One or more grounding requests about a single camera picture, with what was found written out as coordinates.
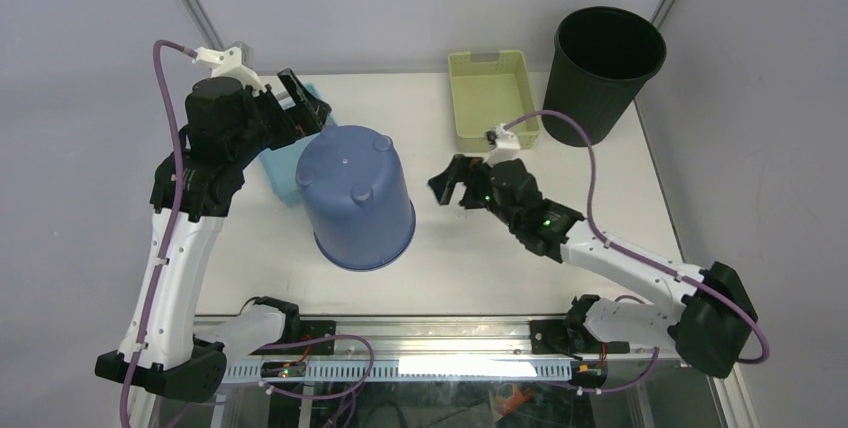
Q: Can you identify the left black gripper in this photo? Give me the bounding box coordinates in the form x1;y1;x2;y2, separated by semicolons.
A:
231;68;331;166

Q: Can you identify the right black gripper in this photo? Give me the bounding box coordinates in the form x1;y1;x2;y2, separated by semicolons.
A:
425;156;520;233

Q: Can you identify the light blue plastic basket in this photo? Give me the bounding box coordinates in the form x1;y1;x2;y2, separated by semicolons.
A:
256;83;339;208

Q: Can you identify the large blue plastic bucket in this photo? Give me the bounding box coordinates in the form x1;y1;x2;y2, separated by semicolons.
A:
295;125;416;271

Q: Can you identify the light green plastic basket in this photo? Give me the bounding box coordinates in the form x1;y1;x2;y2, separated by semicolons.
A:
447;50;536;153

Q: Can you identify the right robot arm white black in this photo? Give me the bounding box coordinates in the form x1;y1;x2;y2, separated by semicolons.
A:
427;154;770;378

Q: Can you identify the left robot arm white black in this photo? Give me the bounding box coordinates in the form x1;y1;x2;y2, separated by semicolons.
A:
95;69;331;403

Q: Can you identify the black plastic bucket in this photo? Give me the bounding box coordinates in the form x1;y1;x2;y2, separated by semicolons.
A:
542;6;667;145

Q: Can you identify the orange object under table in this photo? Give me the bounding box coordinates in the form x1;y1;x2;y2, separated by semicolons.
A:
492;383;535;417

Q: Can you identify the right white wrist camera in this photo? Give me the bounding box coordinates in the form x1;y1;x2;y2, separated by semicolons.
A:
484;124;521;167

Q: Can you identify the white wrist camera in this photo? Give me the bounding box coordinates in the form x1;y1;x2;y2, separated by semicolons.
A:
193;44;267;94
484;124;521;167

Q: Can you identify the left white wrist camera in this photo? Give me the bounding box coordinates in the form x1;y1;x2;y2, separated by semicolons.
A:
193;44;267;94

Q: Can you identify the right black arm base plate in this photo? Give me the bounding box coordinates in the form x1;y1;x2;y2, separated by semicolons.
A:
528;319;583;356

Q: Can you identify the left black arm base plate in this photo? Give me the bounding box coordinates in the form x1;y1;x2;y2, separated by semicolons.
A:
237;320;336;356

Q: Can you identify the white slotted cable duct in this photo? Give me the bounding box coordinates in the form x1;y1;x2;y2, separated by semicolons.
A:
222;355;572;385

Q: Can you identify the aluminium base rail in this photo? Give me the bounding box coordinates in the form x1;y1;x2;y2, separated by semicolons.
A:
139;314;670;373

